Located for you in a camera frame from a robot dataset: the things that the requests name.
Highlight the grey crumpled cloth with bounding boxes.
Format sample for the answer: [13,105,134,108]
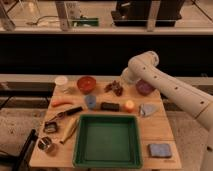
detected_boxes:
[139,104,158,117]

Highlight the orange round fruit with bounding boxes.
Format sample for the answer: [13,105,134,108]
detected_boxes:
[124,100,135,113]

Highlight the wooden board table top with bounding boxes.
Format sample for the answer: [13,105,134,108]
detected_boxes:
[30,81,182,171]

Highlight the blue sponge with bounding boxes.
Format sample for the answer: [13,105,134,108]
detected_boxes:
[148,143,172,158]

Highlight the black handled tongs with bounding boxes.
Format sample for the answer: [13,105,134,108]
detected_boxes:
[48,106,83,122]

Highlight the black rectangular block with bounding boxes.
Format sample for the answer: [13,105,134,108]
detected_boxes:
[101,102,120,111]

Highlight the small metal cup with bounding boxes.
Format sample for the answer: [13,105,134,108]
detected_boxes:
[38,136,53,153]

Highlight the orange carrot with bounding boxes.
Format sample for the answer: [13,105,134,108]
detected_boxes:
[51,100,73,107]

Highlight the brown grape bunch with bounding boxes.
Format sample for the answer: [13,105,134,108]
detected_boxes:
[104,80,123,96]

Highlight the red bowl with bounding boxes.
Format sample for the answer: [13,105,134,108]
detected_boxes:
[77,76,96,94]

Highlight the green plastic tray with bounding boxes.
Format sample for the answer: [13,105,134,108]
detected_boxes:
[73,115,143,169]

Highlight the black stand left of table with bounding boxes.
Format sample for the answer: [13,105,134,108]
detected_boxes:
[12,129,38,171]

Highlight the white round lid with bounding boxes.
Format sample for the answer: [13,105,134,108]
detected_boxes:
[54,76,68,87]

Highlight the small black square container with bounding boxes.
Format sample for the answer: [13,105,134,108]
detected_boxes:
[43,122,58,134]

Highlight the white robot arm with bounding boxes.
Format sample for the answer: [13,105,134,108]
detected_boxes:
[121,51,213,171]

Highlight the blue plastic cup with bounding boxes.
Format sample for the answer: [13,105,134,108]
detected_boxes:
[85,94,96,110]

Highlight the purple bowl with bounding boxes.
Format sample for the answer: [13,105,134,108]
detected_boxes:
[136,80,155,96]

